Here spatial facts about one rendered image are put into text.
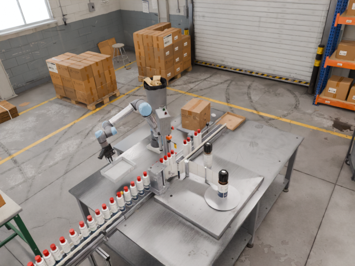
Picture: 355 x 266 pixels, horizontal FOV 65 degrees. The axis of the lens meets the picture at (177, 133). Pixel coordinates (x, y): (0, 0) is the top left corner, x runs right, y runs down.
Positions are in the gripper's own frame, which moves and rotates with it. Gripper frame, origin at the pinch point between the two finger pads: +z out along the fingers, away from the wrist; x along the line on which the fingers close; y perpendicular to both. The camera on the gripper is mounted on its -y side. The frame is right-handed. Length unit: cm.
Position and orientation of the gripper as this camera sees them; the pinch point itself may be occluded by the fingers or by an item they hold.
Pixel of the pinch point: (111, 164)
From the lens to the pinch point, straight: 279.0
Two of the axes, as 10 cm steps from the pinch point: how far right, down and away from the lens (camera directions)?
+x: -7.8, 0.0, 6.3
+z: 3.1, 8.7, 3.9
